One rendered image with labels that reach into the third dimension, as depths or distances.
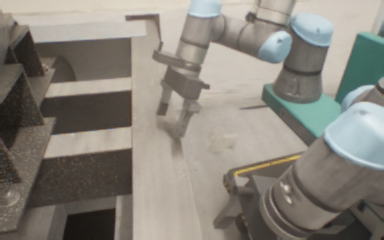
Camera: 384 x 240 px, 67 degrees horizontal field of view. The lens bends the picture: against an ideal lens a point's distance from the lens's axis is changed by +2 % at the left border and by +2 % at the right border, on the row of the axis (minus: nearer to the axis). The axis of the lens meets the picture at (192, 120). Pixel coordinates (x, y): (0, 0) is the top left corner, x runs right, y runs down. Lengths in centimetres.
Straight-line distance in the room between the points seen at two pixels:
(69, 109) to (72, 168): 34
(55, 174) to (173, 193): 37
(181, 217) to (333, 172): 40
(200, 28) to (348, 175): 48
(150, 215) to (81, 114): 62
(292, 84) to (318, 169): 60
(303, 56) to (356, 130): 58
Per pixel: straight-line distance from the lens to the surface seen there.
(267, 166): 128
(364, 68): 91
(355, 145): 33
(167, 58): 69
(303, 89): 92
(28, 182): 82
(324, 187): 35
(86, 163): 88
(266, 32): 71
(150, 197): 71
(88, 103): 115
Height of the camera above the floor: 120
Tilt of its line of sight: 36 degrees down
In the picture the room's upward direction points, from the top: straight up
